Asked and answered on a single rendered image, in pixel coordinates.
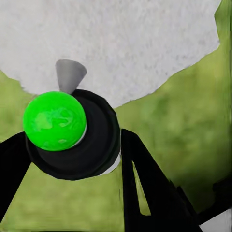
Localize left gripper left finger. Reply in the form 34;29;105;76
0;131;32;222

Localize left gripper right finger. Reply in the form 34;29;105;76
121;129;203;232

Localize insectifuge atomizer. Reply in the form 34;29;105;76
23;59;122;181

